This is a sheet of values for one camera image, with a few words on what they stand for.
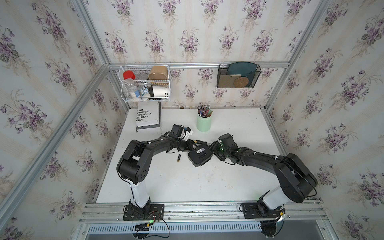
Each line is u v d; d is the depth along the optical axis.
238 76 0.93
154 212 0.73
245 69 0.96
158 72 0.89
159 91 0.92
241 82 0.97
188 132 0.88
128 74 0.92
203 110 1.01
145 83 0.94
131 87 0.87
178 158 0.92
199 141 0.98
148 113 1.06
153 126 1.04
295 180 0.44
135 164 0.49
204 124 1.01
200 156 0.91
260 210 0.66
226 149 0.70
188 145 0.83
